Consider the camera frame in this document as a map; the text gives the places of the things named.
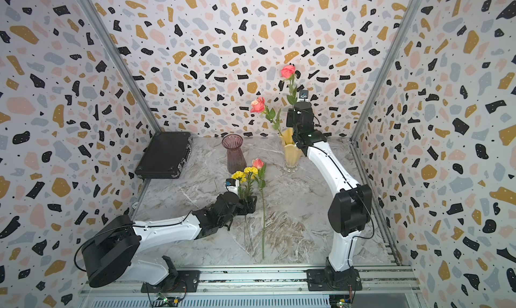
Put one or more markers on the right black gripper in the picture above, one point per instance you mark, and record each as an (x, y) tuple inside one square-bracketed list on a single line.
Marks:
[(291, 116)]

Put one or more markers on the pink rose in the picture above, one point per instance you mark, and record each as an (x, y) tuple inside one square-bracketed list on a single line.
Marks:
[(288, 74), (260, 177), (259, 106)]

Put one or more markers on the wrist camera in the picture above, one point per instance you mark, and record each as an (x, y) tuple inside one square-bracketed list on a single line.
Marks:
[(303, 96), (232, 185)]

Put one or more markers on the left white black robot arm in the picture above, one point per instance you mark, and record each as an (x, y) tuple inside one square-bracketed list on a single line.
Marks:
[(113, 254)]

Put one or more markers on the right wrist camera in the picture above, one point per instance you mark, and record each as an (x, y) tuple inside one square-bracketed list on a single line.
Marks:
[(303, 96)]

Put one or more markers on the black briefcase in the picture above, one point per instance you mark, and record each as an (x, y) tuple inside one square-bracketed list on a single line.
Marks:
[(166, 156)]

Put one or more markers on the purple glass vase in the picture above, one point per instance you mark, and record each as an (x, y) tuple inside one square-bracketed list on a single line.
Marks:
[(235, 158)]

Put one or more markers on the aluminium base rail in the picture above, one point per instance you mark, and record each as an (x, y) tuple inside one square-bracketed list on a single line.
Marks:
[(271, 286)]

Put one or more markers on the green circuit board left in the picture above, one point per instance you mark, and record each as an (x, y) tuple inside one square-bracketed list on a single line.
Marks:
[(164, 301)]

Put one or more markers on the circuit board right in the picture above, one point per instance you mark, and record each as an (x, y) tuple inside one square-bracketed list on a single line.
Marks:
[(339, 301)]

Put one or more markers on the yellow carnation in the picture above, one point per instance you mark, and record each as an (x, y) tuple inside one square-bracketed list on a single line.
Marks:
[(251, 174), (241, 177)]

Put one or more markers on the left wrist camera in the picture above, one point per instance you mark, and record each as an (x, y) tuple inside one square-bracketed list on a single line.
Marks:
[(232, 185)]

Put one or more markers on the right aluminium frame post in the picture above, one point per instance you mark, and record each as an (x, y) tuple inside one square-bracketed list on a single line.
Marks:
[(405, 24)]

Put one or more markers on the yellow ruffled glass vase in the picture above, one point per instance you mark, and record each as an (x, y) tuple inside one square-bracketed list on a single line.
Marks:
[(292, 153)]

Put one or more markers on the left aluminium frame post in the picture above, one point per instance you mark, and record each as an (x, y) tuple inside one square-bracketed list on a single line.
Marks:
[(111, 49)]

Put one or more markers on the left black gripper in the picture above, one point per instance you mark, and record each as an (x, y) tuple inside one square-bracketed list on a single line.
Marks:
[(245, 210)]

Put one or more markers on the aluminium frame post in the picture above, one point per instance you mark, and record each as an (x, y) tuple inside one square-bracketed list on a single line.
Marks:
[(405, 24), (111, 49)]

